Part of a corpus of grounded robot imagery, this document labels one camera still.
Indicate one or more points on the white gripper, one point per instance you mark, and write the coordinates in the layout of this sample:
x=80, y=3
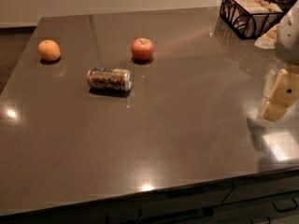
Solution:
x=289, y=37

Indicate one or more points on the orange fruit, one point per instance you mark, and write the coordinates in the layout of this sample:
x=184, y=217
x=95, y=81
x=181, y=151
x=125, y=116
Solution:
x=49, y=50

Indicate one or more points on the orange soda can lying down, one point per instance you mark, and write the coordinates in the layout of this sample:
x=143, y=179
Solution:
x=110, y=79

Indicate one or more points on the white snack packet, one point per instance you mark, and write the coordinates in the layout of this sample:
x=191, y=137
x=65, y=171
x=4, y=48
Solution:
x=267, y=40

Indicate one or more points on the white napkins in basket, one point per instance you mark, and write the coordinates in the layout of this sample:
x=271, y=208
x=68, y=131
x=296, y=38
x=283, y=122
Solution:
x=253, y=8

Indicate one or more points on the dark cabinet drawers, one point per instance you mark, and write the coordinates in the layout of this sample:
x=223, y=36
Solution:
x=243, y=200

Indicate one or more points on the red apple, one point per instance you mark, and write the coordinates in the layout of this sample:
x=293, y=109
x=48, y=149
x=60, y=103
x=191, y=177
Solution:
x=142, y=49

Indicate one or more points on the black drawer handle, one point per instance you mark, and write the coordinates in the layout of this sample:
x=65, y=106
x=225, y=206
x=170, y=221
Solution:
x=284, y=206

